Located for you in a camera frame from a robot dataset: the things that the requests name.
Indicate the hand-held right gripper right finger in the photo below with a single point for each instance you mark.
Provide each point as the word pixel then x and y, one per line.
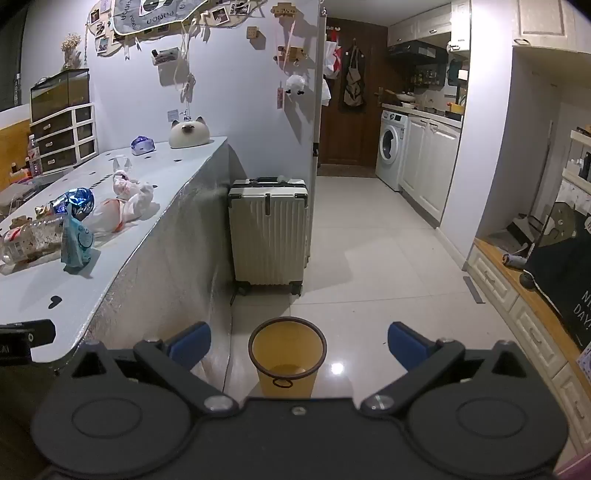
pixel 408 344

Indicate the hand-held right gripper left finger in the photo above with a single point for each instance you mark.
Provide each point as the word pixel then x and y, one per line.
pixel 189 344

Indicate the yellow wastebasket with brown rim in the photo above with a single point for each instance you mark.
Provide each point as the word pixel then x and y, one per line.
pixel 286 341

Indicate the clear plastic bottle red label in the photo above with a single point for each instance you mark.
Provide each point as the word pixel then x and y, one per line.
pixel 32 237

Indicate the light blue snack packet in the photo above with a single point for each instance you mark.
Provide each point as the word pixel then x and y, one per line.
pixel 76 244

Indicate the gold wrapper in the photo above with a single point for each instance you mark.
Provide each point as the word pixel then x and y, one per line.
pixel 45 211

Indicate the blue foil snack bag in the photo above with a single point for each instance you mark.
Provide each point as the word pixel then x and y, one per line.
pixel 76 201

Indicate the translucent plastic bag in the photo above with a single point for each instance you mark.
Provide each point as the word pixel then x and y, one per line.
pixel 106 217

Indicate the white plastic bag red print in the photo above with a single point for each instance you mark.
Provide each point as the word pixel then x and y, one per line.
pixel 136 194

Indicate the white low cabinet wooden top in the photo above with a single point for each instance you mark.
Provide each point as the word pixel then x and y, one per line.
pixel 498 286

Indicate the grey spray can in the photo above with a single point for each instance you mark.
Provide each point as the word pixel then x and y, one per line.
pixel 513 260

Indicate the white oil radiator heater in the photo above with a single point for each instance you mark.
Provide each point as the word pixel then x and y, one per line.
pixel 268 230

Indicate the black printed cloth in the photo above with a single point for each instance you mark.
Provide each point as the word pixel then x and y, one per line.
pixel 558 277

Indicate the pink plastic bottle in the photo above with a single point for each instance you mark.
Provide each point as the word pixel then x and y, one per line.
pixel 33 157

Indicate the white kitchen base cabinets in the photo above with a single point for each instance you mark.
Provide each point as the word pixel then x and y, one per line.
pixel 429 161

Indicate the clear plastic cup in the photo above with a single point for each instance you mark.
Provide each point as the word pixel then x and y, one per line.
pixel 122 164

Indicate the white washing machine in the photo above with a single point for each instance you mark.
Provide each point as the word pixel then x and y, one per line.
pixel 392 147

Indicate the white drawer unit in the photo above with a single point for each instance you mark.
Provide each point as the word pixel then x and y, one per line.
pixel 62 138

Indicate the white cat-shaped ornament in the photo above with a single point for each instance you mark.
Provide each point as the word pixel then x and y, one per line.
pixel 189 134

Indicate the brown wooden door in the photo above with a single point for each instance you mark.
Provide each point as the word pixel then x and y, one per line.
pixel 355 138

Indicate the hanging tote bag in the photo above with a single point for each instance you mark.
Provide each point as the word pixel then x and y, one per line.
pixel 354 87

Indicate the fluffy white sheep toy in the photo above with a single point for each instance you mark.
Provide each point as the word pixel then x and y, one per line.
pixel 295 85

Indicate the dried flower bouquet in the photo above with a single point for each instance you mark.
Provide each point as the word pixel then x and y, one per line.
pixel 71 48

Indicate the dark range hood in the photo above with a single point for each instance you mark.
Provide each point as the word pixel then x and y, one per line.
pixel 415 50

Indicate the hanging white red bags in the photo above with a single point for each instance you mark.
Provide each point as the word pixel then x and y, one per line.
pixel 331 60

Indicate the white upper kitchen cabinets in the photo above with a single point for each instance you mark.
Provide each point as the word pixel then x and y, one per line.
pixel 429 23

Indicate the glass tank black frame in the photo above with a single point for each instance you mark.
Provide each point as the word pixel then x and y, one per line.
pixel 57 94

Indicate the white wall shelf box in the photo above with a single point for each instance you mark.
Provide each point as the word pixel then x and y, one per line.
pixel 164 56

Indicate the wall photo collage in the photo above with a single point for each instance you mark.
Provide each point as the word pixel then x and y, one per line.
pixel 152 14

